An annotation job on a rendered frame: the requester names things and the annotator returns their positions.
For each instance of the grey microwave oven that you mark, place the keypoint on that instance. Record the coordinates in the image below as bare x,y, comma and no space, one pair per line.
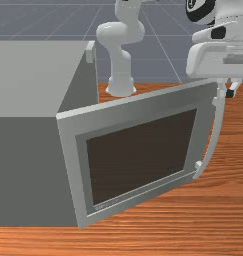
26,83

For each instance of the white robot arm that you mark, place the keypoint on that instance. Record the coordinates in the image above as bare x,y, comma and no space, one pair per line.
120,60

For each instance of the grey microwave door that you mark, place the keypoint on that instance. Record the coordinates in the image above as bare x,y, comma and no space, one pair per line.
139,150

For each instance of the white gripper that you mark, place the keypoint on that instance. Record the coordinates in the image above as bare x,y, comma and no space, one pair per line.
213,61

